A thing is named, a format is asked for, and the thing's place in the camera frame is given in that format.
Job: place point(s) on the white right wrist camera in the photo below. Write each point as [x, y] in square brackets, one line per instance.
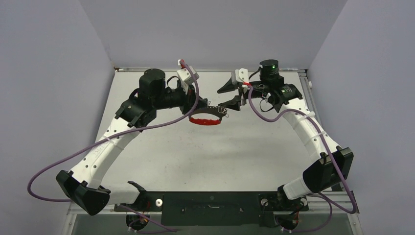
[239, 76]

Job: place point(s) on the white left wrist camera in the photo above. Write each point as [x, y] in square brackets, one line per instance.
[185, 78]

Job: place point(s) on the red and steel key holder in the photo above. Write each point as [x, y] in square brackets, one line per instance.
[208, 116]

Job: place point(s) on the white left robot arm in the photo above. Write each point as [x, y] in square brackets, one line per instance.
[82, 183]

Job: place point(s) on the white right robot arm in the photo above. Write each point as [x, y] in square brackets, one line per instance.
[330, 163]

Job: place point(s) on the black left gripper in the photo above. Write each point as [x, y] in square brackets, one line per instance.
[188, 101]

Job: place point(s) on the marker pen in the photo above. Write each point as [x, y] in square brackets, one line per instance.
[288, 70]

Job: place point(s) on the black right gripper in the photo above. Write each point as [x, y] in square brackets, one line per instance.
[234, 103]

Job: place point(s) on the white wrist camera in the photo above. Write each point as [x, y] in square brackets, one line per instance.
[185, 78]
[239, 76]

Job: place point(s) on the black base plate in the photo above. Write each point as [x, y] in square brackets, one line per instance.
[218, 208]

